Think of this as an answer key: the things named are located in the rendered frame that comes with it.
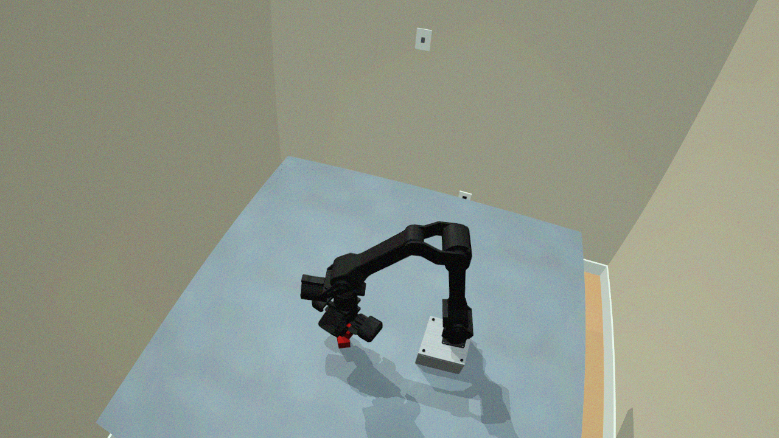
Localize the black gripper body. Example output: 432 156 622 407
312 297 383 342

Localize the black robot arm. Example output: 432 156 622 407
300 221 473 348

